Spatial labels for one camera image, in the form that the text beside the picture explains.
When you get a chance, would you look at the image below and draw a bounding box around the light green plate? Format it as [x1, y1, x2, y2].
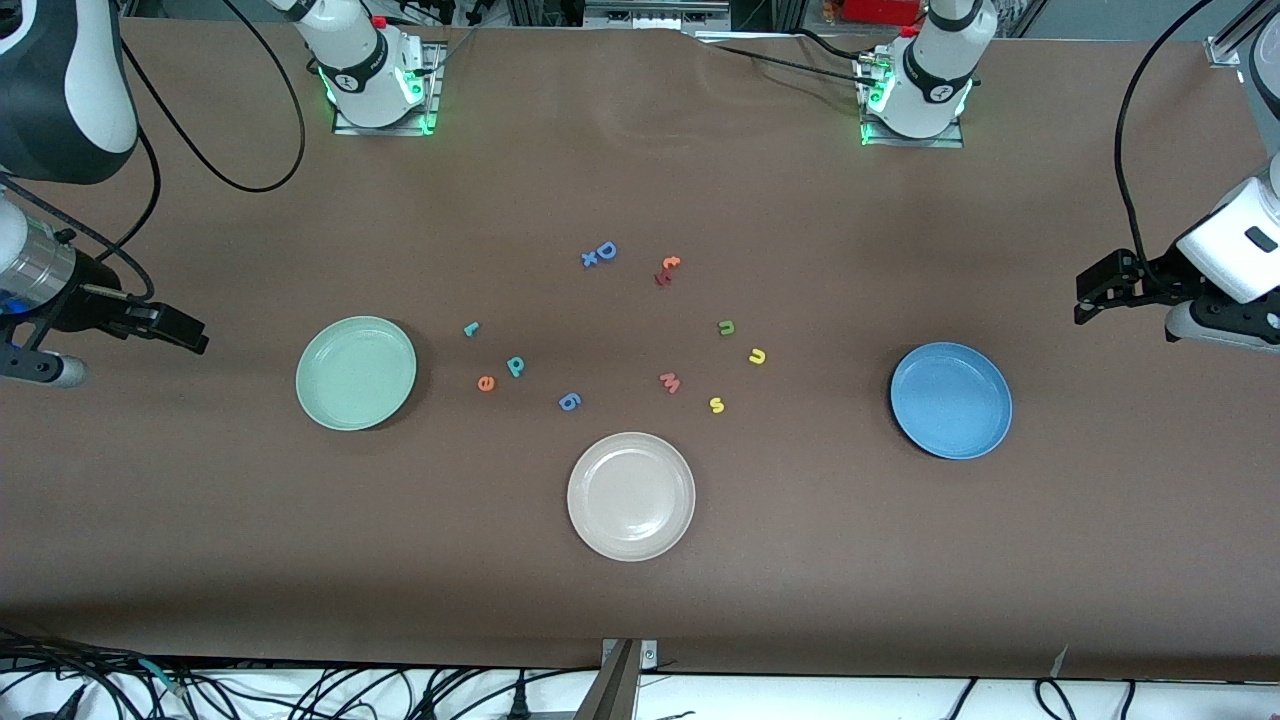
[295, 316, 418, 432]

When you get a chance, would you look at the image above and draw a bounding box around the blue plate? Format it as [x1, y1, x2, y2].
[889, 341, 1014, 461]

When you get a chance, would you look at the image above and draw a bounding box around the red box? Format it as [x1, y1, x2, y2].
[843, 0, 923, 26]

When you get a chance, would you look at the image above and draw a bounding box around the beige plate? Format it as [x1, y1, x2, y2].
[566, 431, 697, 563]

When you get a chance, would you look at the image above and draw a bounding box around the grey power strip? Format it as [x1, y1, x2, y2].
[585, 0, 731, 31]

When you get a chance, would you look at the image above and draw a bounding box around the brown table cover sheet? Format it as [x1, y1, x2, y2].
[0, 15, 1280, 683]

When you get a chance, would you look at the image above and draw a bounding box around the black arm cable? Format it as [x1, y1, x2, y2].
[1114, 0, 1223, 293]
[0, 0, 307, 303]

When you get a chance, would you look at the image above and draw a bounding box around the aluminium frame profile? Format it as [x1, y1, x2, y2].
[1205, 0, 1280, 69]
[505, 0, 586, 28]

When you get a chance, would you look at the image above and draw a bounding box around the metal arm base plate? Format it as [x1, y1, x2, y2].
[858, 55, 967, 150]
[333, 40, 447, 137]

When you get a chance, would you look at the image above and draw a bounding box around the cable with teal plug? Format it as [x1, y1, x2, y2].
[140, 655, 191, 701]

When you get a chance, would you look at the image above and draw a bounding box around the black base cable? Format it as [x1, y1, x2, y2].
[700, 40, 881, 91]
[785, 25, 871, 63]

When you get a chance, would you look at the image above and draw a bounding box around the dark metal post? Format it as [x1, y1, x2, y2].
[572, 640, 641, 720]

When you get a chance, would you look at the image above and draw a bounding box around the metal table edge bracket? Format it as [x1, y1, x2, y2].
[600, 638, 660, 671]

